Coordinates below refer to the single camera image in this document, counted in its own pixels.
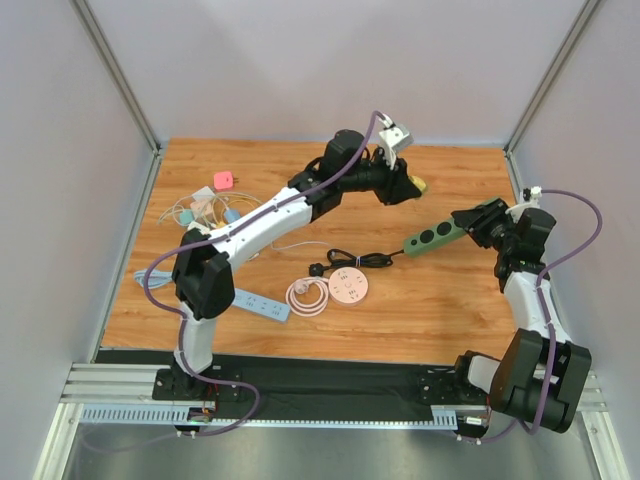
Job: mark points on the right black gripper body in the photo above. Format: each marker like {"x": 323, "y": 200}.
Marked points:
{"x": 488, "y": 223}

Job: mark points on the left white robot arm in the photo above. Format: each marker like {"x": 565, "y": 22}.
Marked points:
{"x": 204, "y": 268}

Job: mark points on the blue charger plug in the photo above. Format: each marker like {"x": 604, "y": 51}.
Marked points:
{"x": 231, "y": 215}

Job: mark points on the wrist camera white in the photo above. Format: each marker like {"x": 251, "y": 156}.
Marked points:
{"x": 529, "y": 197}
{"x": 393, "y": 138}

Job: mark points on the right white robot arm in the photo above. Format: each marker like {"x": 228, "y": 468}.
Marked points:
{"x": 540, "y": 379}

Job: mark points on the light blue power strip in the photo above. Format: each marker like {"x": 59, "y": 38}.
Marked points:
{"x": 244, "y": 300}

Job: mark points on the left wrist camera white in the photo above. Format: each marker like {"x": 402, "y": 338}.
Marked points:
{"x": 393, "y": 138}

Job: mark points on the yellow charger plug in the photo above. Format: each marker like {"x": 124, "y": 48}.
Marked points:
{"x": 419, "y": 183}

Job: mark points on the pink round power strip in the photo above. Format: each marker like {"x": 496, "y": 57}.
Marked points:
{"x": 310, "y": 296}

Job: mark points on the beige patterned cube charger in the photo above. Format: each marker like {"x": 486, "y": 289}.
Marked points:
{"x": 201, "y": 208}

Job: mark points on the green power strip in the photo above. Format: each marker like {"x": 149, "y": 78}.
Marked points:
{"x": 436, "y": 236}

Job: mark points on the pink charger plug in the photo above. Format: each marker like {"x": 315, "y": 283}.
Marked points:
{"x": 224, "y": 181}

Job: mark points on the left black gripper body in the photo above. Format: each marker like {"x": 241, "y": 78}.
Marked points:
{"x": 393, "y": 180}

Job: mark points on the light blue small charger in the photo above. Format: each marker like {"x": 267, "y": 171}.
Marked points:
{"x": 185, "y": 217}

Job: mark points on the grey slotted cable duct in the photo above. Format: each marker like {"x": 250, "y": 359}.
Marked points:
{"x": 440, "y": 418}

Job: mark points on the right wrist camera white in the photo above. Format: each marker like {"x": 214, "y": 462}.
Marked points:
{"x": 529, "y": 197}

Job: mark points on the black base mat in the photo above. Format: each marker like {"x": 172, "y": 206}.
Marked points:
{"x": 309, "y": 388}

